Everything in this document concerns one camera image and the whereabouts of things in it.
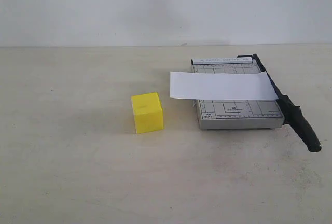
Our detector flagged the yellow foam cube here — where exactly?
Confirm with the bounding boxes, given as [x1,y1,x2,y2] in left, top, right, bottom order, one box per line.
[131,92,163,134]

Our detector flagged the white paper strip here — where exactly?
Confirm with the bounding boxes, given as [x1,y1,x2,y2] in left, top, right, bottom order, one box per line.
[170,72,278,100]

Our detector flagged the grey paper cutter base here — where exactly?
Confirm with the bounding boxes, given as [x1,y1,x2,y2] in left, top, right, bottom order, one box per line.
[191,54,284,130]

